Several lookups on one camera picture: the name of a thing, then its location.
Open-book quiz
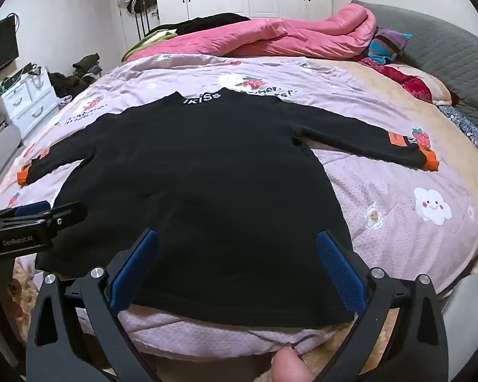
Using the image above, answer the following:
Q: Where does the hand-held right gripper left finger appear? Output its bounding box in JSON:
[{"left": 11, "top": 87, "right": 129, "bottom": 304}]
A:
[{"left": 25, "top": 228, "right": 164, "bottom": 382}]

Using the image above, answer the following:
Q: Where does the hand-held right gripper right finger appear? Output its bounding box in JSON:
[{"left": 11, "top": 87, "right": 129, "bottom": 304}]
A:
[{"left": 316, "top": 229, "right": 451, "bottom": 382}]

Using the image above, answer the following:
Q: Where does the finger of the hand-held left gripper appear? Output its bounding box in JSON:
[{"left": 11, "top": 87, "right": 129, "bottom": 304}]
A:
[
  {"left": 36, "top": 201, "right": 89, "bottom": 235},
  {"left": 0, "top": 202, "right": 52, "bottom": 225}
]

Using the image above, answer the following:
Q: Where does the black sweater with orange cuffs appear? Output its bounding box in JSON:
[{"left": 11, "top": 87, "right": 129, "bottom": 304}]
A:
[{"left": 18, "top": 88, "right": 439, "bottom": 329}]

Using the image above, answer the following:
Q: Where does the pile of dark clothes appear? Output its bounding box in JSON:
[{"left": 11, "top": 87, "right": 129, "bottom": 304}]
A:
[{"left": 48, "top": 53, "right": 102, "bottom": 100}]

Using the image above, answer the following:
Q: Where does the person's right hand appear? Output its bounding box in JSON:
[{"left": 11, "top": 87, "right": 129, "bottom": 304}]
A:
[{"left": 272, "top": 347, "right": 315, "bottom": 382}]

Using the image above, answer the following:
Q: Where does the pink printed quilt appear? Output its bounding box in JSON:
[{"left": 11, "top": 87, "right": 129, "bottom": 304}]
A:
[{"left": 0, "top": 53, "right": 478, "bottom": 357}]

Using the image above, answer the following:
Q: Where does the white drawer cabinet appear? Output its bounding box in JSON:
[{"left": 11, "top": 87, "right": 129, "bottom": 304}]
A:
[{"left": 0, "top": 66, "right": 60, "bottom": 138}]

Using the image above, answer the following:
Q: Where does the black television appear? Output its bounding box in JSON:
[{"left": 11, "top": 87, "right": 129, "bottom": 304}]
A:
[{"left": 0, "top": 16, "right": 20, "bottom": 84}]

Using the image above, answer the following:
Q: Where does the beige blanket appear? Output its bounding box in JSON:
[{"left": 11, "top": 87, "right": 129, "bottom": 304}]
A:
[{"left": 343, "top": 58, "right": 478, "bottom": 247}]

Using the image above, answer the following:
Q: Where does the yellow-green blanket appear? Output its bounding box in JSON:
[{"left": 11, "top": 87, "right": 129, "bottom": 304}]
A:
[{"left": 121, "top": 24, "right": 180, "bottom": 62}]

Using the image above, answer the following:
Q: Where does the blue patterned cloth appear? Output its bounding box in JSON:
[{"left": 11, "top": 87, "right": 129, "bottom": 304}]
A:
[{"left": 438, "top": 103, "right": 478, "bottom": 164}]

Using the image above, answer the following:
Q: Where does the red cloth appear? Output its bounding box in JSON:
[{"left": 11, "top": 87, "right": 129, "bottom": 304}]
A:
[{"left": 360, "top": 58, "right": 435, "bottom": 104}]

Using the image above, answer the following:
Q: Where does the striped purple cloth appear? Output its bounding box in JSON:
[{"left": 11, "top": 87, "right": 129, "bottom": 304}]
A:
[{"left": 364, "top": 27, "right": 414, "bottom": 64}]

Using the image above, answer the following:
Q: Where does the black garment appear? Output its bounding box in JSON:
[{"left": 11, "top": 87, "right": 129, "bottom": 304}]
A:
[{"left": 175, "top": 13, "right": 251, "bottom": 36}]

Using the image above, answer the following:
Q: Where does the grey quilted headboard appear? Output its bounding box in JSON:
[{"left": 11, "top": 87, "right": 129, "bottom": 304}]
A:
[{"left": 351, "top": 0, "right": 478, "bottom": 128}]

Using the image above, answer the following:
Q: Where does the pink duvet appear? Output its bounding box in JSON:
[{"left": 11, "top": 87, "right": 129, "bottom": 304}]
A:
[{"left": 125, "top": 2, "right": 379, "bottom": 62}]

